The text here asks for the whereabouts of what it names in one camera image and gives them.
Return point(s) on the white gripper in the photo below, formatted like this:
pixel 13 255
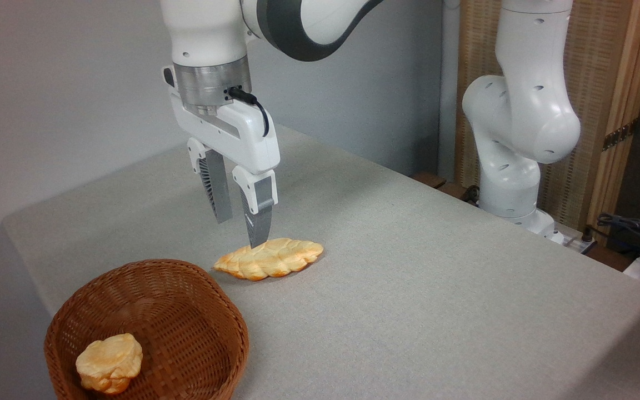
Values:
pixel 242 136

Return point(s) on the braided bread loaf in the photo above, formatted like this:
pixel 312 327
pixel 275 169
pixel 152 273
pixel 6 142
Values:
pixel 270 258

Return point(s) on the round bread roll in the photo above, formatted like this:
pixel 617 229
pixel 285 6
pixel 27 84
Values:
pixel 110 362

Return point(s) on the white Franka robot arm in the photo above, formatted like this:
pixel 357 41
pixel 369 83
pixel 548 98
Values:
pixel 520 122

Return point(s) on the brown wicker basket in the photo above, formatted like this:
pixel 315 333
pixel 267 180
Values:
pixel 186 322

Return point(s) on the bamboo folding screen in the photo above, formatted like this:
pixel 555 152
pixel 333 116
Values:
pixel 592 66

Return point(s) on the metal screen hinge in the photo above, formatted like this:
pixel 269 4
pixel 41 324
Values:
pixel 619 135

